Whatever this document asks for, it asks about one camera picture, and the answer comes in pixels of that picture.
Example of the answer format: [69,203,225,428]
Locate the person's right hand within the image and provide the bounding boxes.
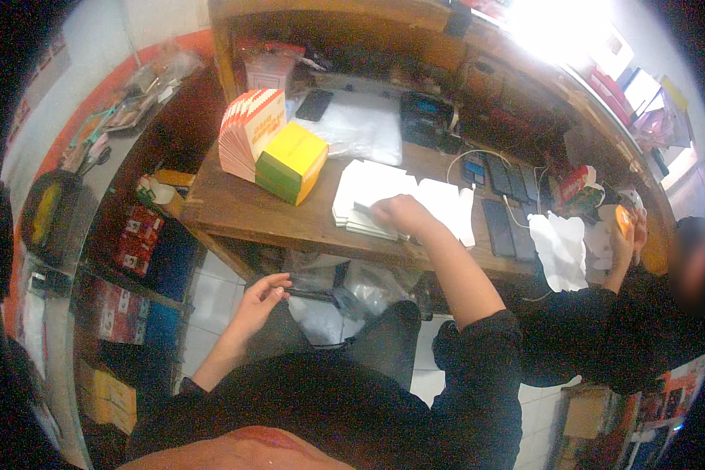
[370,194,445,242]

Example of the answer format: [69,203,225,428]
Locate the person's left hand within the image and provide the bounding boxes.
[233,273,293,343]

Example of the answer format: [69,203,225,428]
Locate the white carton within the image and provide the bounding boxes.
[351,201,389,227]

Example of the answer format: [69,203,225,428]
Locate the thin black object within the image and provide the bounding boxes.
[282,286,338,304]

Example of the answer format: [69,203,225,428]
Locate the pile of white flat cartons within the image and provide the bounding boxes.
[331,159,477,248]

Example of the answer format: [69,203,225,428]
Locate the clear plastic bags under desk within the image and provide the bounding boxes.
[282,249,424,347]

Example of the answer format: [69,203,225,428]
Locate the clear plastic bags pile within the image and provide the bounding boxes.
[291,89,404,167]

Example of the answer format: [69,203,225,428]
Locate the black receipt printer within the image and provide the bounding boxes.
[399,91,464,155]

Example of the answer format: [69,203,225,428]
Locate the stack of yellow green cartons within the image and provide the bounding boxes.
[254,121,329,207]

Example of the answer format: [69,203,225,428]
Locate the group of black phones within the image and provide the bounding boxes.
[461,152,550,263]

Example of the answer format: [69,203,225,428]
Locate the black phone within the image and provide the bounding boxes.
[295,88,334,123]

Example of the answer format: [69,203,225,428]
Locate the person's body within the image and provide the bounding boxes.
[117,308,526,470]

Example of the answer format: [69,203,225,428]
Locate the glass display counter with goods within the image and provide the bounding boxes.
[3,35,218,468]

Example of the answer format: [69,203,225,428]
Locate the stack of orange striped cartons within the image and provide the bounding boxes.
[218,88,287,183]

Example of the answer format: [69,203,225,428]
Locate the wooden desk shelf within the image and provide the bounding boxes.
[207,0,676,277]

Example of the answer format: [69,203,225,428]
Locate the white crumpled paper sheet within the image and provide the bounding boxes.
[528,211,589,293]

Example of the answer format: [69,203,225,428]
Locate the red snack packet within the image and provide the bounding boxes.
[555,164,606,221]

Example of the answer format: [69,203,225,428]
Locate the black round pan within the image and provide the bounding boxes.
[20,169,98,265]

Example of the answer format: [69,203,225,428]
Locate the brown cardboard box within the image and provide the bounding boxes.
[561,385,618,441]

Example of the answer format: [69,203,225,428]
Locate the white cable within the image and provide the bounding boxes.
[445,148,550,230]

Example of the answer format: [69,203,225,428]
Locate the wall shelf with papers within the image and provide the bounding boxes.
[576,23,705,195]

